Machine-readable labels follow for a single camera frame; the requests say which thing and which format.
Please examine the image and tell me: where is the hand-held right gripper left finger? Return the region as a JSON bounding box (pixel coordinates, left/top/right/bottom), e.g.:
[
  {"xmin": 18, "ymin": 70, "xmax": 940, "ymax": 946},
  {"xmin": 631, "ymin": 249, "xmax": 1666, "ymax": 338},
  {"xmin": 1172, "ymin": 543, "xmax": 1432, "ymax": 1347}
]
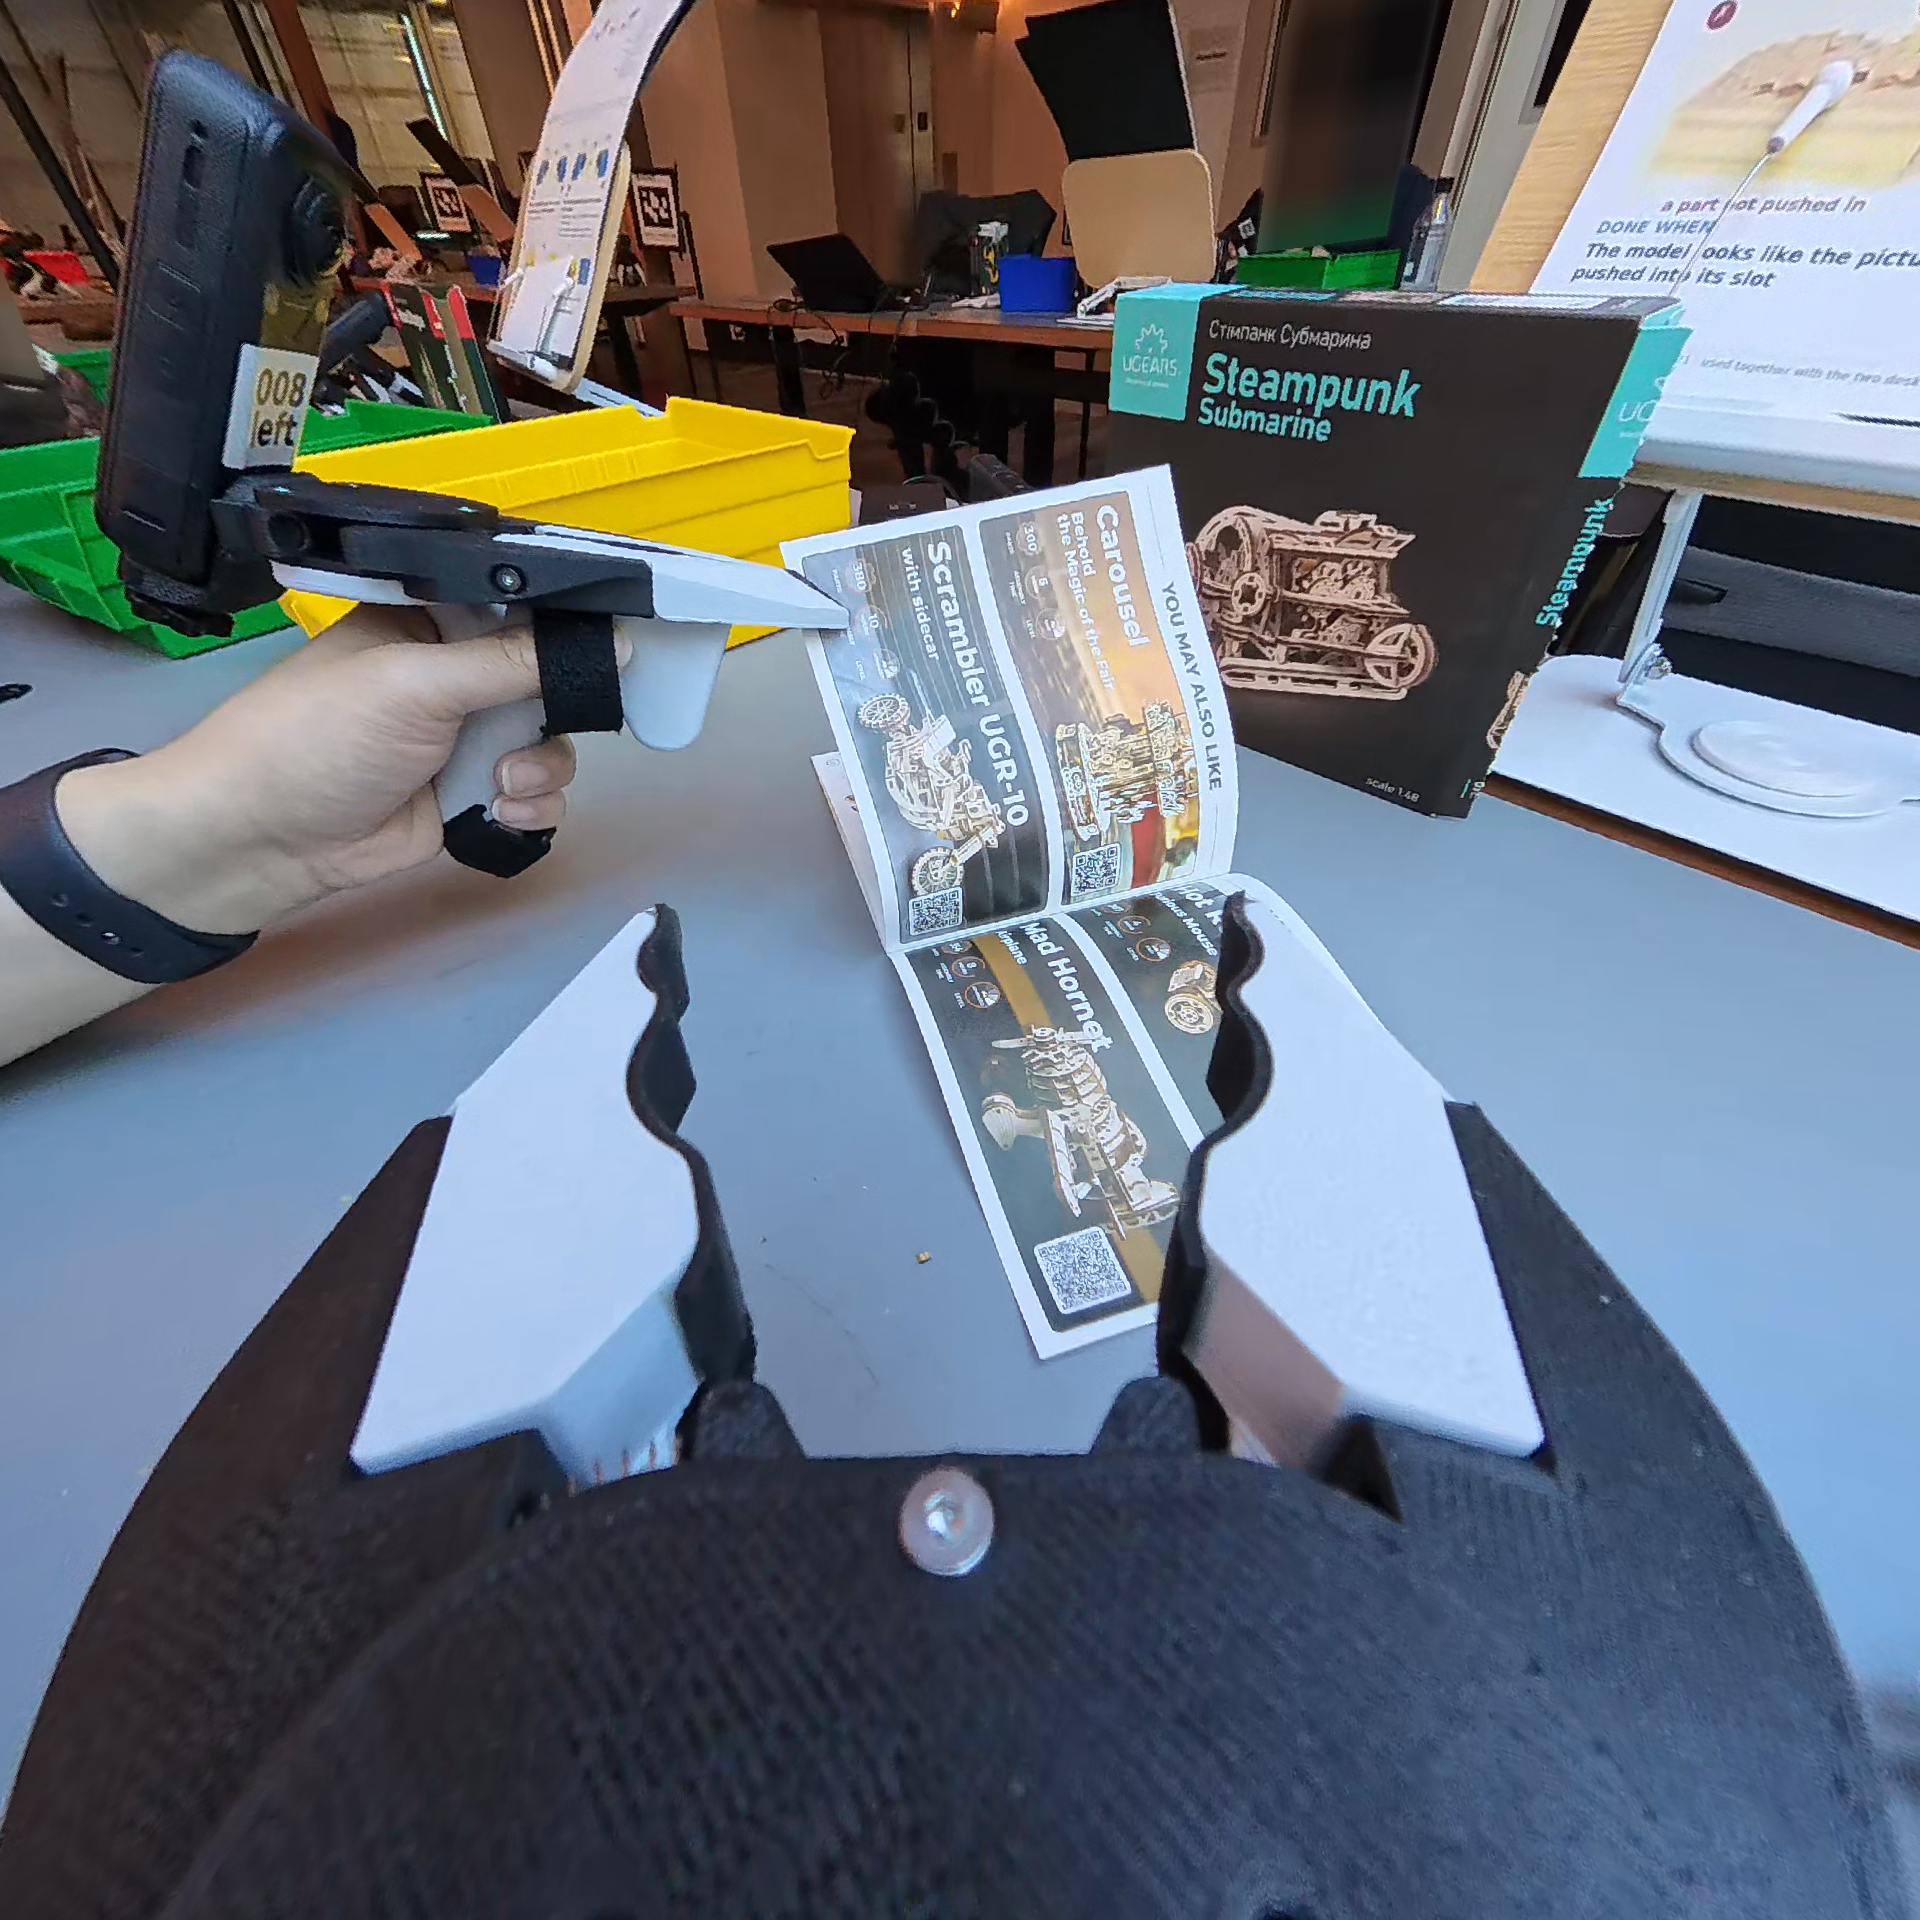
[{"xmin": 348, "ymin": 904, "xmax": 755, "ymax": 1484}]

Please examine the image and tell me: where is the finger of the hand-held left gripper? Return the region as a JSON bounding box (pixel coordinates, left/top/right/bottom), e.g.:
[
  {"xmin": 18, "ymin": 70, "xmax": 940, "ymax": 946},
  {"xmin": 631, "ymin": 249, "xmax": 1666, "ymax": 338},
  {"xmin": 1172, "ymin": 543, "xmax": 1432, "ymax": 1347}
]
[
  {"xmin": 501, "ymin": 543, "xmax": 852, "ymax": 643},
  {"xmin": 494, "ymin": 529, "xmax": 819, "ymax": 600}
]

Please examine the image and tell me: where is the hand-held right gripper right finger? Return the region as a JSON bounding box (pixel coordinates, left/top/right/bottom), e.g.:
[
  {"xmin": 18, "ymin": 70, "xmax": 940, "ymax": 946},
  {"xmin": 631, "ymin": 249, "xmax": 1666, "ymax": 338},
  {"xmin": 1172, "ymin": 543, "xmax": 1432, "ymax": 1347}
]
[{"xmin": 1154, "ymin": 893, "xmax": 1550, "ymax": 1480}]

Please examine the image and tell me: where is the illustrated instruction booklet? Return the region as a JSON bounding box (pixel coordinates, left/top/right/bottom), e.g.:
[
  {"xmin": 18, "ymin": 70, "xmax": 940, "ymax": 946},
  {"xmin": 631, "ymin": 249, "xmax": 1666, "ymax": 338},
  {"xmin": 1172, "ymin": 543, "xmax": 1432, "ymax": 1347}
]
[{"xmin": 779, "ymin": 465, "xmax": 1330, "ymax": 1365}]

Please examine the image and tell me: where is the person's left forearm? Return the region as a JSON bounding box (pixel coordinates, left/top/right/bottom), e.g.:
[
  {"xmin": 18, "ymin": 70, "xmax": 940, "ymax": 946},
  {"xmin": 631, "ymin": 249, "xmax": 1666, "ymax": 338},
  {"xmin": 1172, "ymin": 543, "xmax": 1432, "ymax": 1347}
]
[{"xmin": 0, "ymin": 885, "xmax": 159, "ymax": 1070}]

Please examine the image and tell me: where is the black model kit box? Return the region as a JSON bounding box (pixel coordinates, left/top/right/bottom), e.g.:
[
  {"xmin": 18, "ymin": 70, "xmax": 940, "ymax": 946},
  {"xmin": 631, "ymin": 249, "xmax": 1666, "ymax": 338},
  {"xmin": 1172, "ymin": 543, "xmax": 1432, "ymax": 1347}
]
[{"xmin": 1106, "ymin": 285, "xmax": 1694, "ymax": 823}]

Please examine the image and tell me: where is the person's left hand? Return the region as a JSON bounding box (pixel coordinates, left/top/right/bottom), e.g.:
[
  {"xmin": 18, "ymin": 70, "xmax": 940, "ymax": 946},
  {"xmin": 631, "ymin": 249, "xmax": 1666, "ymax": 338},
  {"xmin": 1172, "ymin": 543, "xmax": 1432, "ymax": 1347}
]
[{"xmin": 133, "ymin": 607, "xmax": 631, "ymax": 941}]

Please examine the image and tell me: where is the yellow plastic bin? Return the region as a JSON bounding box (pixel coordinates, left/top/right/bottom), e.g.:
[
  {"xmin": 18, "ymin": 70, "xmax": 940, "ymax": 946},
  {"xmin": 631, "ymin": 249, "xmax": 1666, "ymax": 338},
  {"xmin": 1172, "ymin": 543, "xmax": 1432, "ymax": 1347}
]
[{"xmin": 276, "ymin": 392, "xmax": 857, "ymax": 648}]

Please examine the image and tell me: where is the dark upright box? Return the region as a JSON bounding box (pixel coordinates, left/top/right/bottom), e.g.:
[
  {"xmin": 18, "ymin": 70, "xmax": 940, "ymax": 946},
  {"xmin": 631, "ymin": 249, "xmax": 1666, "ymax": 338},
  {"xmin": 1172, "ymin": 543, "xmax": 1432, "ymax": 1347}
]
[{"xmin": 381, "ymin": 277, "xmax": 504, "ymax": 423}]

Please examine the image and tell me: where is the large green plastic bin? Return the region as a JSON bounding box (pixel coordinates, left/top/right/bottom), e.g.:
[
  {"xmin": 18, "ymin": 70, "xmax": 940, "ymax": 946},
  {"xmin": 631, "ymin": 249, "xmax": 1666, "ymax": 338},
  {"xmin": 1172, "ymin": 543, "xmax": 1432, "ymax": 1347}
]
[{"xmin": 0, "ymin": 352, "xmax": 498, "ymax": 658}]

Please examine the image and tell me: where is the wooden clipboard stand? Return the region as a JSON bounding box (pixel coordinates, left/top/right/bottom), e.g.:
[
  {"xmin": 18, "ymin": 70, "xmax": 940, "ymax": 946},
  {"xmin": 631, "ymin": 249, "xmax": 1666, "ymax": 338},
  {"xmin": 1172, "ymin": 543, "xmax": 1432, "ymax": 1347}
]
[{"xmin": 485, "ymin": 0, "xmax": 700, "ymax": 397}]

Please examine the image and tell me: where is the long wooden table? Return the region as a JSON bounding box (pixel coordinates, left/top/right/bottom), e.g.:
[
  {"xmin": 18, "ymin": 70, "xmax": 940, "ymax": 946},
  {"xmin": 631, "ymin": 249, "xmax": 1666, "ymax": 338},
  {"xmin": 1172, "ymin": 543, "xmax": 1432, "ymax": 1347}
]
[{"xmin": 666, "ymin": 293, "xmax": 1120, "ymax": 483}]

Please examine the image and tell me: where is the black laptop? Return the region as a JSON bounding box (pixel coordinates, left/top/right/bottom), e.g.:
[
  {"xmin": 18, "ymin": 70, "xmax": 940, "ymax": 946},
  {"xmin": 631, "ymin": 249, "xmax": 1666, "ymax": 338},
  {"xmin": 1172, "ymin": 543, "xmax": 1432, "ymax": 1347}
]
[{"xmin": 767, "ymin": 232, "xmax": 901, "ymax": 314}]

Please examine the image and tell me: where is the cream chair back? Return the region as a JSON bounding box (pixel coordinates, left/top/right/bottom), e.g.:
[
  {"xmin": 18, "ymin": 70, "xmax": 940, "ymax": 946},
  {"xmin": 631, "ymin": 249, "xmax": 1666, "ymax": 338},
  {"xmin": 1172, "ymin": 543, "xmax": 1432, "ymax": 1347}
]
[{"xmin": 1061, "ymin": 150, "xmax": 1218, "ymax": 290}]

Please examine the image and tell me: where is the black wrist band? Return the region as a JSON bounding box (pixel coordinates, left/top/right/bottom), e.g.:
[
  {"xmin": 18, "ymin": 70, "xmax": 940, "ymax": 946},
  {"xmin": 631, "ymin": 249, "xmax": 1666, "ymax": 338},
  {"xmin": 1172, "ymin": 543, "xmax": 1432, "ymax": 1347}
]
[{"xmin": 0, "ymin": 746, "xmax": 263, "ymax": 989}]

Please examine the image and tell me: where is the white document stand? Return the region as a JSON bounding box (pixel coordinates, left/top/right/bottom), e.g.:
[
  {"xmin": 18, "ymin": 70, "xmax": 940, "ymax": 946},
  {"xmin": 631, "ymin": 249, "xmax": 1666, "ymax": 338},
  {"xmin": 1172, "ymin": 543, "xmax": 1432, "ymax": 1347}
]
[{"xmin": 1469, "ymin": 0, "xmax": 1920, "ymax": 820}]

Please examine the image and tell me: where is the black fabric panel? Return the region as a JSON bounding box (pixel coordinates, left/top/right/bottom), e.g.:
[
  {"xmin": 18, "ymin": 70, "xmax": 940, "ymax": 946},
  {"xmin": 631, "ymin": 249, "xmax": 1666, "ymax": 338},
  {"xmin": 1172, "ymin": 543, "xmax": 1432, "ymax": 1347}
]
[{"xmin": 1015, "ymin": 0, "xmax": 1197, "ymax": 165}]

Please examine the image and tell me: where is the small green plastic bin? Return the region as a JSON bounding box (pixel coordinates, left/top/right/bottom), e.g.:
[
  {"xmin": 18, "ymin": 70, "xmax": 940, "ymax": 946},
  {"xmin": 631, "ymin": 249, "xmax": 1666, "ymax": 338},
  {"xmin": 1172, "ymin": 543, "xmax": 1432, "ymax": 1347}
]
[{"xmin": 1235, "ymin": 247, "xmax": 1404, "ymax": 293}]

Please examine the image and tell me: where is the printed instruction sheet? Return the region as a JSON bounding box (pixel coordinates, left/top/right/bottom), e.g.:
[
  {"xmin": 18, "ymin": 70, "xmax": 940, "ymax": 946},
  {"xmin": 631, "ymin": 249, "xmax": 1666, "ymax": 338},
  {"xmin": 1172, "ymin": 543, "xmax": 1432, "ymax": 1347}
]
[{"xmin": 1529, "ymin": 0, "xmax": 1920, "ymax": 430}]

